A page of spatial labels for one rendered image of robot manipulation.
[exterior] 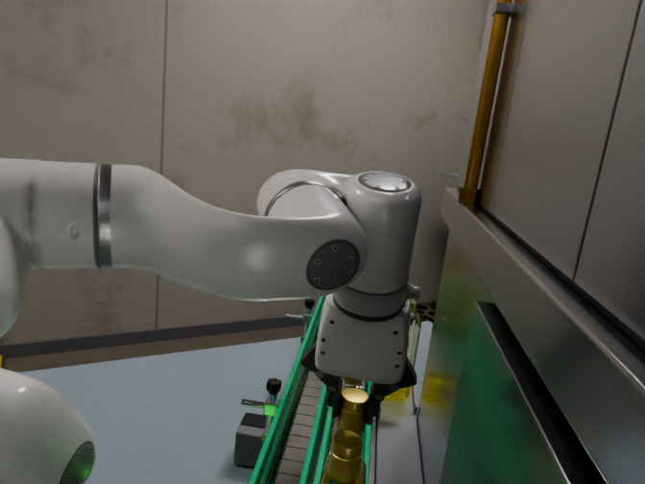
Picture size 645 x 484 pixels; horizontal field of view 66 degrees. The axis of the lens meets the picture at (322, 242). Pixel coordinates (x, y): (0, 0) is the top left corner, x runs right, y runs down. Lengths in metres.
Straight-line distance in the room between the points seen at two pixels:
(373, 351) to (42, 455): 0.36
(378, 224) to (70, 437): 0.42
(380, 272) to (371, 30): 3.26
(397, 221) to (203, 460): 0.88
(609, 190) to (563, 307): 0.09
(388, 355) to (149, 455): 0.79
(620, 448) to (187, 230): 0.29
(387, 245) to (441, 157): 3.67
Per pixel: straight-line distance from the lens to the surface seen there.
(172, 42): 3.14
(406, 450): 1.09
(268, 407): 1.00
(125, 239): 0.40
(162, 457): 1.23
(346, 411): 0.62
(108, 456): 1.25
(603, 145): 0.42
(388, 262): 0.47
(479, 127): 0.81
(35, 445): 0.62
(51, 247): 0.41
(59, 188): 0.41
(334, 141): 3.53
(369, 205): 0.45
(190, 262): 0.38
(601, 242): 0.39
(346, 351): 0.55
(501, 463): 0.45
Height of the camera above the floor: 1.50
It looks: 14 degrees down
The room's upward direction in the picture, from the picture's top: 6 degrees clockwise
